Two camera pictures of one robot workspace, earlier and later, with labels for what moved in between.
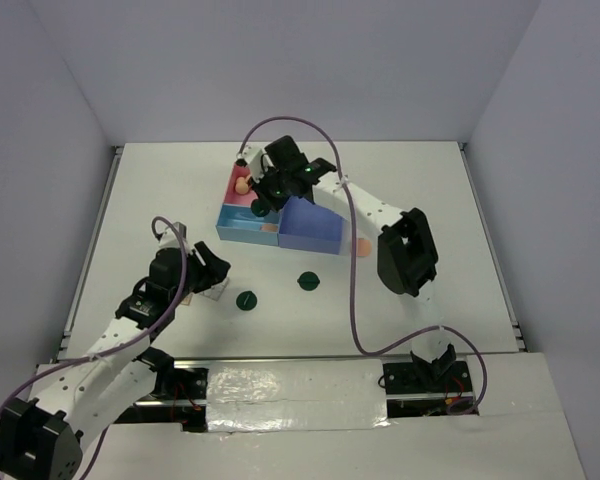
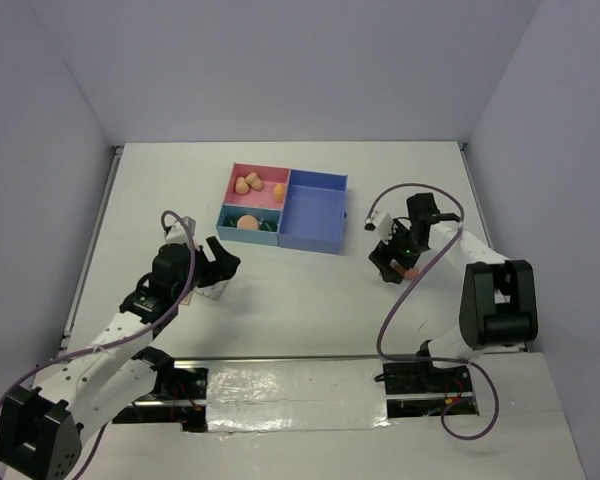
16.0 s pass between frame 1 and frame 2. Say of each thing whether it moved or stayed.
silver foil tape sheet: stayed
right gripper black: moved
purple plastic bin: stayed
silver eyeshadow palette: stayed
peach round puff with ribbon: moved
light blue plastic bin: stayed
